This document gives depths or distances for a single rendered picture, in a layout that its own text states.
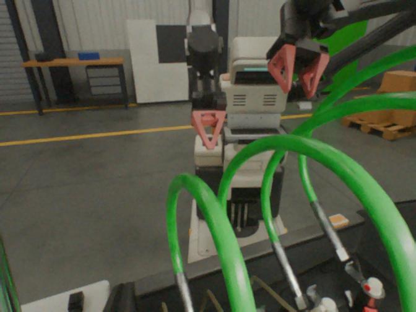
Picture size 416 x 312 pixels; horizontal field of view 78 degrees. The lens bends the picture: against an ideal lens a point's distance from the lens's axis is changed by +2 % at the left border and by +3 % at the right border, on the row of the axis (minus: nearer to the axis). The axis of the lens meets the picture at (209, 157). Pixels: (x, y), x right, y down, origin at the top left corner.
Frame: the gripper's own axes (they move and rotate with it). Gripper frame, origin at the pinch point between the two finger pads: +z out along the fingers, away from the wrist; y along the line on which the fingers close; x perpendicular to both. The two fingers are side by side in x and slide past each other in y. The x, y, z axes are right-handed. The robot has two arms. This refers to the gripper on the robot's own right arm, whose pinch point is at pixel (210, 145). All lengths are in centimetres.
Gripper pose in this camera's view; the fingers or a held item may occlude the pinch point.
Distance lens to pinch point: 50.8
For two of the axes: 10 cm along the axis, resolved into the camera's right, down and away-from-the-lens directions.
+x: 9.9, -0.4, 1.1
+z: 0.7, 9.4, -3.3
